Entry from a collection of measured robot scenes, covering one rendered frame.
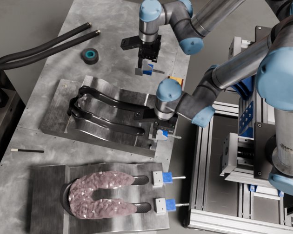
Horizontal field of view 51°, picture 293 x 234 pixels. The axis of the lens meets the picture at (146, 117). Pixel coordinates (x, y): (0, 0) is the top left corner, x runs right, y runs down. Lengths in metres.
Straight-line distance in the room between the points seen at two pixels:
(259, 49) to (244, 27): 2.19
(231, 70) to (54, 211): 0.78
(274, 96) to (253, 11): 2.55
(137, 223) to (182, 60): 0.84
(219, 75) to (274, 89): 0.33
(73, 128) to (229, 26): 2.05
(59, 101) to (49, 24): 1.57
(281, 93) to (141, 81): 0.96
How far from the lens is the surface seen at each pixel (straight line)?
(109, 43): 1.68
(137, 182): 1.28
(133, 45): 1.27
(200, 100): 0.98
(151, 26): 1.16
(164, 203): 1.23
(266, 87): 0.67
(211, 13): 1.06
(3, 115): 1.57
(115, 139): 1.30
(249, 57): 0.88
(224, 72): 0.96
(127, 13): 1.82
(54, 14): 3.01
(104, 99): 1.36
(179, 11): 1.16
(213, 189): 1.99
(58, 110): 1.42
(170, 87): 0.96
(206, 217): 1.93
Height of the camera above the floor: 2.08
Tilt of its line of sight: 63 degrees down
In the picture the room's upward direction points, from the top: 6 degrees clockwise
